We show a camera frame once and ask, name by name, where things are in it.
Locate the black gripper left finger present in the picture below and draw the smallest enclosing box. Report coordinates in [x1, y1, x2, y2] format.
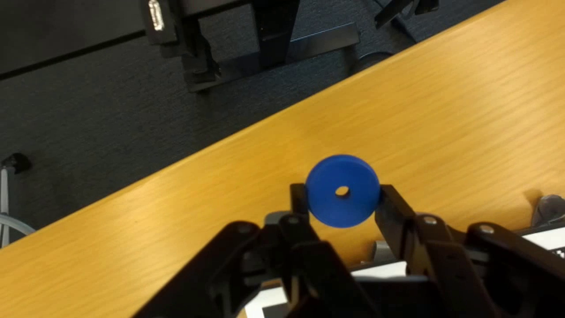
[134, 182, 378, 318]

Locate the blue disc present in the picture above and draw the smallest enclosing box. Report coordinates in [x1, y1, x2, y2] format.
[305, 154, 383, 230]

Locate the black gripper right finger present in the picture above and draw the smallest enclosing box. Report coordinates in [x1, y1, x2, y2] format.
[374, 184, 565, 318]

